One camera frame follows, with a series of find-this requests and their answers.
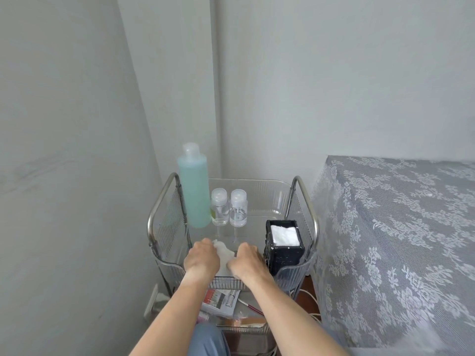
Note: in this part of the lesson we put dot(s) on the person's left hand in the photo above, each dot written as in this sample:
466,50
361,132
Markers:
202,258

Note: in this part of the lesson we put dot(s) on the person's right hand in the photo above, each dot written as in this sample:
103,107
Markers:
248,263

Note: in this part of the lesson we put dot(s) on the white cotton pad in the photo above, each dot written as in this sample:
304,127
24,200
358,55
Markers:
224,256

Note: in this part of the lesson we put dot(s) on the person's left forearm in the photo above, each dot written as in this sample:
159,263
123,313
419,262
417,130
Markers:
174,315

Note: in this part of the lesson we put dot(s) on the person's right forearm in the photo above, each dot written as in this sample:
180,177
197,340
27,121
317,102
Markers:
293,318

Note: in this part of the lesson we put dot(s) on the clear plastic trolley cart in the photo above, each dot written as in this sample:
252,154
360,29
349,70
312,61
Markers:
230,233

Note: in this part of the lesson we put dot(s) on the black square holder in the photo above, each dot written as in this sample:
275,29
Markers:
282,255

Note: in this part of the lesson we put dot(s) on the red thin stick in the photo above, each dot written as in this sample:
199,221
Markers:
251,306

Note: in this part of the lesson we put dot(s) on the red and white packet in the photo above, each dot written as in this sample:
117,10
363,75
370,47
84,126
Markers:
222,301

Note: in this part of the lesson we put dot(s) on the stack of white cotton pads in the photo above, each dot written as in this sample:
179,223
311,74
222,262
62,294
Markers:
285,235

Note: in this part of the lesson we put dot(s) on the small clear bottle yellowish liquid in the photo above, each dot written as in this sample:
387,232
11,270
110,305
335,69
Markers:
219,207

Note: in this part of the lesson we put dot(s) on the tall green liquid bottle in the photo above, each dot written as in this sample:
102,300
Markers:
193,189

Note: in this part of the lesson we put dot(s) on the person's blue-grey trousers leg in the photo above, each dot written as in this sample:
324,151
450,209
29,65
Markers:
210,341

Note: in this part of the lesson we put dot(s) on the grey lace tablecloth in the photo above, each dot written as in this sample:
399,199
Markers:
397,252

